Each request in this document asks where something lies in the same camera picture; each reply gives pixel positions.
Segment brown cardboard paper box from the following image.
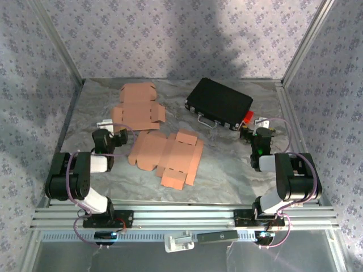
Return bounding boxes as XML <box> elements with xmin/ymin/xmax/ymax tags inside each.
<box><xmin>128</xmin><ymin>129</ymin><xmax>205</xmax><ymax>191</ymax></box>
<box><xmin>109</xmin><ymin>82</ymin><xmax>166</xmax><ymax>131</ymax></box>

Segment black carrying case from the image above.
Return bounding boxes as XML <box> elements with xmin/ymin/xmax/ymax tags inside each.
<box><xmin>184</xmin><ymin>78</ymin><xmax>254</xmax><ymax>131</ymax></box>

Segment small black circuit board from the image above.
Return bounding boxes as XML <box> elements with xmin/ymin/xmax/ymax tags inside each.
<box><xmin>94</xmin><ymin>231</ymin><xmax>117</xmax><ymax>246</ymax></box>
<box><xmin>254</xmin><ymin>231</ymin><xmax>276</xmax><ymax>246</ymax></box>

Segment black flat bar device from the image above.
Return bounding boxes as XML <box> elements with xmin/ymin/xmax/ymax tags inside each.
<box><xmin>197</xmin><ymin>230</ymin><xmax>239</xmax><ymax>245</ymax></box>

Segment grey metal shelf panel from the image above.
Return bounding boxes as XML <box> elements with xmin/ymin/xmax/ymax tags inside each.
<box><xmin>28</xmin><ymin>240</ymin><xmax>344</xmax><ymax>272</ymax></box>

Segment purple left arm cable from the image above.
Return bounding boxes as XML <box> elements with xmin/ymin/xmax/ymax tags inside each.
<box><xmin>65</xmin><ymin>122</ymin><xmax>136</xmax><ymax>250</ymax></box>

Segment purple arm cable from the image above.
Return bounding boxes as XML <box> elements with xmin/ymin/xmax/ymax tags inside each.
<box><xmin>256</xmin><ymin>117</ymin><xmax>323</xmax><ymax>250</ymax></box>
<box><xmin>65</xmin><ymin>122</ymin><xmax>136</xmax><ymax>250</ymax></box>

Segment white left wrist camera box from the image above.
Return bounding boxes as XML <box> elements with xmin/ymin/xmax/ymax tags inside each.
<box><xmin>95</xmin><ymin>120</ymin><xmax>115</xmax><ymax>133</ymax></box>

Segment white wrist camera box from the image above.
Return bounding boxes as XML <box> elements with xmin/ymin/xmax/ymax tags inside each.
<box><xmin>254</xmin><ymin>117</ymin><xmax>271</xmax><ymax>129</ymax></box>
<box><xmin>95</xmin><ymin>120</ymin><xmax>115</xmax><ymax>133</ymax></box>

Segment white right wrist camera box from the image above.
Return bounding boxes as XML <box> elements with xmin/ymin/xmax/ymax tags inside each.
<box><xmin>254</xmin><ymin>117</ymin><xmax>271</xmax><ymax>129</ymax></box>

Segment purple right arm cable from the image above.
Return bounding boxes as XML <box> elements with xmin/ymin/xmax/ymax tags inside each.
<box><xmin>256</xmin><ymin>117</ymin><xmax>323</xmax><ymax>250</ymax></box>

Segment aluminium table side rail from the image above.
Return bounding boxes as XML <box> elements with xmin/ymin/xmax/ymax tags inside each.
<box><xmin>42</xmin><ymin>80</ymin><xmax>86</xmax><ymax>201</ymax></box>
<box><xmin>276</xmin><ymin>80</ymin><xmax>324</xmax><ymax>206</ymax></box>

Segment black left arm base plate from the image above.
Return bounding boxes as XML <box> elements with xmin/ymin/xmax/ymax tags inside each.
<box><xmin>82</xmin><ymin>210</ymin><xmax>134</xmax><ymax>229</ymax></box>

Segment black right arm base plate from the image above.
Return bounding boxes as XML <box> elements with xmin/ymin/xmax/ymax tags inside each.
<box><xmin>234</xmin><ymin>209</ymin><xmax>286</xmax><ymax>227</ymax></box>

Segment grey slotted cable duct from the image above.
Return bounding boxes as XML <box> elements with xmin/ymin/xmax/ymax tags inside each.
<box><xmin>41</xmin><ymin>229</ymin><xmax>275</xmax><ymax>243</ymax></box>

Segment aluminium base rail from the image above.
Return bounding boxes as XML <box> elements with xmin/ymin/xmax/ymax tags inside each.
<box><xmin>29</xmin><ymin>199</ymin><xmax>340</xmax><ymax>231</ymax></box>

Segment aluminium corner post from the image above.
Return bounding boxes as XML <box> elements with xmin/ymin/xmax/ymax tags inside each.
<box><xmin>28</xmin><ymin>0</ymin><xmax>86</xmax><ymax>86</ymax></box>
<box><xmin>280</xmin><ymin>0</ymin><xmax>337</xmax><ymax>88</ymax></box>

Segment white plastic bracket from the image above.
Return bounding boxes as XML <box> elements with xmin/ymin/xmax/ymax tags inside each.
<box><xmin>164</xmin><ymin>230</ymin><xmax>195</xmax><ymax>253</ymax></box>

